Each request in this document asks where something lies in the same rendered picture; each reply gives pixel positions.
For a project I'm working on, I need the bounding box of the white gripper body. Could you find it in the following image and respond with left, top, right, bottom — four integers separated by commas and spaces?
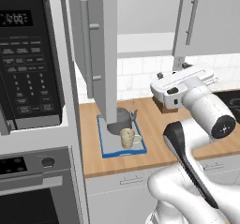
149, 64, 218, 99

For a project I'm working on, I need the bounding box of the grey cabinet door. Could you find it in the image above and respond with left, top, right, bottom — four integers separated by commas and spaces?
60, 0, 119, 126
172, 0, 240, 59

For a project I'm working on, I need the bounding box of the grey kettle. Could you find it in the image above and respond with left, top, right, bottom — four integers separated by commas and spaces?
106, 100, 140, 135

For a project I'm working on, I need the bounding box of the beige mug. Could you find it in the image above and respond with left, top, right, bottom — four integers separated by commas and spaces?
119, 127, 143, 150

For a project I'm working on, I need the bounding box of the blue tray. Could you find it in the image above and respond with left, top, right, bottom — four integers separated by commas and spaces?
96, 112, 148, 159

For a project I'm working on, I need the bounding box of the black sink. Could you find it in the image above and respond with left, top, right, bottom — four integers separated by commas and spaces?
215, 89, 240, 125

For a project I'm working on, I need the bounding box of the white drawer front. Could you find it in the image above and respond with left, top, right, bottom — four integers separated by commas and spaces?
198, 155, 240, 187
84, 167, 160, 198

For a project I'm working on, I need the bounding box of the black microwave oven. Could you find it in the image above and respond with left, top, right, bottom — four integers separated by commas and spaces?
0, 0, 66, 136

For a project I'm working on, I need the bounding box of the black oven knob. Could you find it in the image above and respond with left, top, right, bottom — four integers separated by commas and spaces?
41, 157, 56, 169

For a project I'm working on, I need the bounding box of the grey built-in oven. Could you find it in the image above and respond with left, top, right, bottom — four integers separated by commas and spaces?
0, 145, 83, 224

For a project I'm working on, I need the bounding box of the grey cabinet door handle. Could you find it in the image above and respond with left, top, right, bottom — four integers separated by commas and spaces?
80, 0, 101, 99
185, 0, 202, 46

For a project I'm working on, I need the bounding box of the white wall cabinet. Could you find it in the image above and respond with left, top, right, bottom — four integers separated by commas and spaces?
116, 0, 186, 59

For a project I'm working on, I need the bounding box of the grey drawer handle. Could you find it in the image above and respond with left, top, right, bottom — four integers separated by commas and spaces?
119, 176, 144, 186
202, 162, 226, 172

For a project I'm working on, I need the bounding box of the grey oven door handle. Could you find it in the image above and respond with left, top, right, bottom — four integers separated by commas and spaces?
0, 175, 64, 197

